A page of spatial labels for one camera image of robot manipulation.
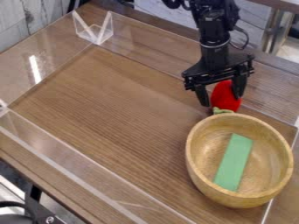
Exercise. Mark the metal stand in background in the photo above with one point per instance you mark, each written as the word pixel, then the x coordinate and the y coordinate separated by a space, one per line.
pixel 277 30

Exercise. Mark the wooden bowl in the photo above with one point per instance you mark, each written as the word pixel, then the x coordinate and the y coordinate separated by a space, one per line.
pixel 270 166

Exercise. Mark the green rectangular block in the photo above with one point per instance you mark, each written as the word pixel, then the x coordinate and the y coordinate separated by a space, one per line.
pixel 234 162

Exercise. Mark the clear acrylic tray wall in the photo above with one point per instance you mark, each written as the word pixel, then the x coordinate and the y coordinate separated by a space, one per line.
pixel 86 186

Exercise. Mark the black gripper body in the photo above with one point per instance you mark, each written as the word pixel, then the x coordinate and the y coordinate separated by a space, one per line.
pixel 217 66

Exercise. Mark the red plush strawberry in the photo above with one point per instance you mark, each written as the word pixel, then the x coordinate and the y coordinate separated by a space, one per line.
pixel 224 101

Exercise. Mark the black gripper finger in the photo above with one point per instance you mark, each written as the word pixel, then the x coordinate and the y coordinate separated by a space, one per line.
pixel 201 91
pixel 240 81

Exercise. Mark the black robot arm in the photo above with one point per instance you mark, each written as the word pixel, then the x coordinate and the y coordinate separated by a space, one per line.
pixel 217 18

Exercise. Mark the black table leg clamp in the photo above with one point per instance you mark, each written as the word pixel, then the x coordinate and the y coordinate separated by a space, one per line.
pixel 37 214

